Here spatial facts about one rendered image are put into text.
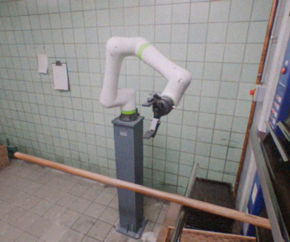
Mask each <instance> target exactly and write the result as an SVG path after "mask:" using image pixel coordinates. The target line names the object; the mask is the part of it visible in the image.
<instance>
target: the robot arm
mask: <svg viewBox="0 0 290 242"><path fill-rule="evenodd" d="M126 56H136V57H137V58H138V59H140V60H141V61H143V63H145V64H146V65H149V66H150V67H152V68H153V69H155V70H156V71H157V72H159V73H160V74H161V75H162V76H163V77H164V78H166V79H167V80H168V84H167V86H166V88H165V89H164V91H163V93H162V94H161V96H158V95H157V94H156V93H150V97H148V98H147V101H146V102H145V103H143V104H142V107H150V106H151V105H152V110H153V117H152V124H151V126H150V130H148V131H146V133H145V134H144V135H143V136H142V138H145V139H150V137H151V138H155V135H156V134H157V130H158V128H159V126H160V124H161V123H160V118H161V117H163V116H165V115H167V114H169V113H170V111H172V110H173V109H175V108H176V107H177V106H178V104H179V103H180V99H181V97H182V96H183V94H184V92H185V91H186V89H187V88H188V87H189V85H190V83H191V81H192V78H191V75H190V73H189V72H188V71H187V70H185V69H183V68H181V67H179V66H178V65H176V64H175V63H173V62H172V61H170V60H169V59H167V58H166V57H165V56H163V55H162V53H161V52H159V50H157V49H156V46H153V45H152V44H151V43H149V42H148V41H147V40H146V39H144V38H143V37H112V38H110V39H109V40H108V42H107V44H106V68H105V77H104V83H103V88H102V91H101V94H100V104H101V105H102V106H103V107H104V108H116V107H120V111H121V114H120V117H119V120H120V121H124V122H132V121H136V120H137V118H138V116H139V113H138V108H137V107H136V90H134V89H132V88H123V89H117V88H118V83H119V75H120V70H121V66H122V64H123V59H124V58H125V57H126ZM154 118H155V119H154Z"/></svg>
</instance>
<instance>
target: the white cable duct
mask: <svg viewBox="0 0 290 242"><path fill-rule="evenodd" d="M289 13H290V0H287V4H286V7H285V11H284V15H283V21H282V24H281V28H280V32H279V34H278V41H277V45H276V49H275V53H274V58H273V62H272V68H271V71H270V74H269V81H268V84H267V87H266V93H265V97H264V103H263V106H262V110H261V116H260V121H259V123H258V127H257V128H258V131H261V130H262V126H263V123H264V117H265V114H266V108H267V105H268V101H269V95H270V91H271V89H272V83H273V79H274V75H275V71H276V67H277V63H278V57H279V54H280V51H281V45H282V42H283V38H284V34H285V29H286V26H287V22H288V18H289ZM253 164H254V153H253V151H252V153H251V159H250V163H249V167H248V172H247V176H246V180H245V186H244V189H243V192H242V197H241V203H240V206H239V211H240V212H242V209H243V205H244V200H245V197H246V193H247V187H248V184H249V180H250V176H251V171H252V168H253Z"/></svg>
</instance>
